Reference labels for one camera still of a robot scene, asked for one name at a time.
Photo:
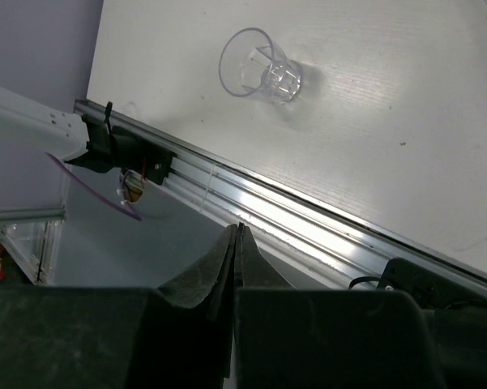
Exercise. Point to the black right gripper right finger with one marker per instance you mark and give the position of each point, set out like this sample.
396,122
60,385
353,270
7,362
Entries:
295,338

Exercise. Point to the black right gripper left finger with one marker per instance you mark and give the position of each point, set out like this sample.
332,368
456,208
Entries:
178,335

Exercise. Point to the aluminium mounting rail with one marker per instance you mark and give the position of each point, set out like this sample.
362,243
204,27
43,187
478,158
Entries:
327,244

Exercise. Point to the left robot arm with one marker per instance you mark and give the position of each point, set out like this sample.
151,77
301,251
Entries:
69,137

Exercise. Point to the clear plastic glass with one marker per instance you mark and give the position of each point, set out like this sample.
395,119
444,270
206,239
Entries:
253,66

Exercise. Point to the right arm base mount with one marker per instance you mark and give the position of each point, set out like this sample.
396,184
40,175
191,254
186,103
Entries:
432,293

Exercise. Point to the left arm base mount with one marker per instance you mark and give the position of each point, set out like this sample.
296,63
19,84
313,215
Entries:
140,161

